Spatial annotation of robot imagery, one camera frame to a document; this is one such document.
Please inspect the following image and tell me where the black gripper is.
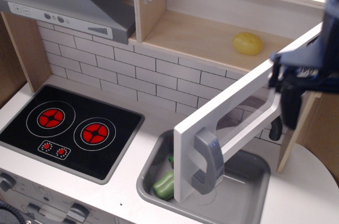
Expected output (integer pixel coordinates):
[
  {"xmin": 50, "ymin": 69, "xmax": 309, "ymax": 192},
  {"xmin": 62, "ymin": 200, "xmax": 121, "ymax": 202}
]
[{"xmin": 269, "ymin": 12, "xmax": 338, "ymax": 130}]

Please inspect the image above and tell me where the white microwave door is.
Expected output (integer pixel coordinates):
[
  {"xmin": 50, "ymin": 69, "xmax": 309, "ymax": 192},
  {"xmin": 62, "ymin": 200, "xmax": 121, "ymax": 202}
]
[{"xmin": 174, "ymin": 25, "xmax": 322, "ymax": 202}]

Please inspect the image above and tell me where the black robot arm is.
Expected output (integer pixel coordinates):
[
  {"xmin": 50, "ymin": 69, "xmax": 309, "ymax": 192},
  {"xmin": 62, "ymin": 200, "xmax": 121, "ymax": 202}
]
[{"xmin": 269, "ymin": 0, "xmax": 338, "ymax": 130}]

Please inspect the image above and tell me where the wooden microwave cabinet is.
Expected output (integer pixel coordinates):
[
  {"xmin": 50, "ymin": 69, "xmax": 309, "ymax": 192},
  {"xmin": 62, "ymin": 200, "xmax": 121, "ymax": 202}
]
[{"xmin": 128, "ymin": 0, "xmax": 339, "ymax": 174}]

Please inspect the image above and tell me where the dark grey faucet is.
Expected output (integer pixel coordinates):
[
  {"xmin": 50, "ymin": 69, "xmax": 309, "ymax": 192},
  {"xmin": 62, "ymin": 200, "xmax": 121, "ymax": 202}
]
[{"xmin": 269, "ymin": 116, "xmax": 283, "ymax": 141}]

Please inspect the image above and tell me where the yellow toy lemon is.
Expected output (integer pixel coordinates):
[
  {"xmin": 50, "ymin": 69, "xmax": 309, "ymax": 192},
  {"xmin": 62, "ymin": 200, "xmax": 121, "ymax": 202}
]
[{"xmin": 232, "ymin": 32, "xmax": 264, "ymax": 56}]

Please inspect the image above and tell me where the grey sink basin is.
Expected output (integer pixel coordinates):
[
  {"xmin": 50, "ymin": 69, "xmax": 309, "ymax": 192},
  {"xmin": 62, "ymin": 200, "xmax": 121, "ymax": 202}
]
[{"xmin": 137, "ymin": 130, "xmax": 270, "ymax": 223}]

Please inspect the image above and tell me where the red toy chili pepper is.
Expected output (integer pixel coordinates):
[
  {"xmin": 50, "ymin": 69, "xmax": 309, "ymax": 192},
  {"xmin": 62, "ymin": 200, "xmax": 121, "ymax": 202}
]
[{"xmin": 168, "ymin": 156, "xmax": 174, "ymax": 168}]

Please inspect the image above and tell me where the green toy bell pepper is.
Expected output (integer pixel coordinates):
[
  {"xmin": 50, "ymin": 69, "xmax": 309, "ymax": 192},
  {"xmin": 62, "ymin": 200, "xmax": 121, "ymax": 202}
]
[{"xmin": 153, "ymin": 171, "xmax": 174, "ymax": 201}]

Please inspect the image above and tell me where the black toy stovetop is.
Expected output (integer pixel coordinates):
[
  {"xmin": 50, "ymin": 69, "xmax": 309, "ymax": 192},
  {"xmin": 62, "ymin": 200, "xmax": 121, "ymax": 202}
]
[{"xmin": 1, "ymin": 85, "xmax": 144, "ymax": 185}]

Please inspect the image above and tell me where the grey range hood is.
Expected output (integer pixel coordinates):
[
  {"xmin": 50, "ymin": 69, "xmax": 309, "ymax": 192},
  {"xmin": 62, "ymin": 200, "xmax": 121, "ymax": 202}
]
[{"xmin": 1, "ymin": 0, "xmax": 136, "ymax": 44}]

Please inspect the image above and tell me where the grey oven knob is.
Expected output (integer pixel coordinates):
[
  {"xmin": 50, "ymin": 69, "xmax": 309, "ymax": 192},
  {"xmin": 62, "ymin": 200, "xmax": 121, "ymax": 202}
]
[{"xmin": 0, "ymin": 173, "xmax": 16, "ymax": 192}]

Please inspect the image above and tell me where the grey microwave door handle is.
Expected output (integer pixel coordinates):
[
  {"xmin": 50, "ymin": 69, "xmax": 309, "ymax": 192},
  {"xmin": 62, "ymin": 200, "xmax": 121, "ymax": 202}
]
[{"xmin": 191, "ymin": 128, "xmax": 225, "ymax": 195}]

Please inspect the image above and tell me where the grey oven door handle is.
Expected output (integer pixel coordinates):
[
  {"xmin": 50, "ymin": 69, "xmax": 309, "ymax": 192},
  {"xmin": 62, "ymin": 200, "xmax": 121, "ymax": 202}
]
[{"xmin": 26, "ymin": 203, "xmax": 90, "ymax": 223}]

